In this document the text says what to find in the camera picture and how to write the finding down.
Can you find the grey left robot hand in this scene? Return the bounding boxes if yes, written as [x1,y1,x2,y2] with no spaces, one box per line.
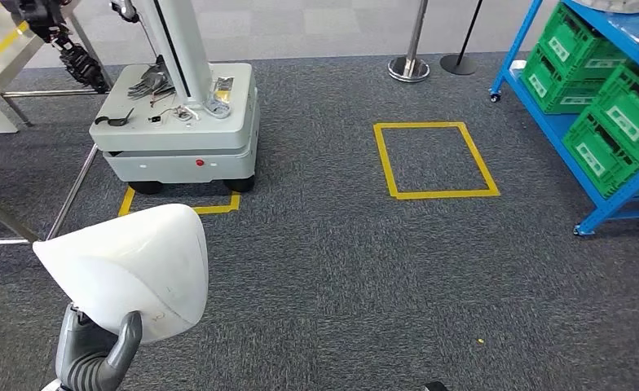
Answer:
[55,303,144,391]

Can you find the white plastic shell part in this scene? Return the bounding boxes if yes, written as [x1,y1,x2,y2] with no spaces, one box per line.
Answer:
[32,204,210,345]

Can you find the blue metal shelf rack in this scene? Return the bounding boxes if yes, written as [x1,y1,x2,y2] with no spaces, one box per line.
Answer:
[488,0,639,239]

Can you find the yellow floor tape square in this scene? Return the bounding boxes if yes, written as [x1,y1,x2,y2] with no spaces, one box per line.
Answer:
[117,185,243,217]

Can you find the black curved tool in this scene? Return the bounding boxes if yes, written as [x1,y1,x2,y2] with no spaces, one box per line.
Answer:
[93,107,136,129]

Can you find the grey metal finger parts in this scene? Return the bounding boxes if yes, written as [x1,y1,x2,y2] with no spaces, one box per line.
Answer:
[127,55,178,104]

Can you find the silver foil packet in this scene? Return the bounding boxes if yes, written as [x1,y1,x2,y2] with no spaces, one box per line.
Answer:
[205,75,236,119]

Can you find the grey metal casting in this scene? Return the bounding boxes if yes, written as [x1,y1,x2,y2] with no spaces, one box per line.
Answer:
[572,0,639,15]

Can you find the small loose wires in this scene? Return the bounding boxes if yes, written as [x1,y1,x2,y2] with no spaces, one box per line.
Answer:
[148,104,197,125]

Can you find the chrome stanchion post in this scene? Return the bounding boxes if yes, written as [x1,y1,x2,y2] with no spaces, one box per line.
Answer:
[387,0,432,84]

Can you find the thin black stanchion post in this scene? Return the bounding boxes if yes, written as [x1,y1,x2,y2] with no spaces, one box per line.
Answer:
[438,0,486,77]

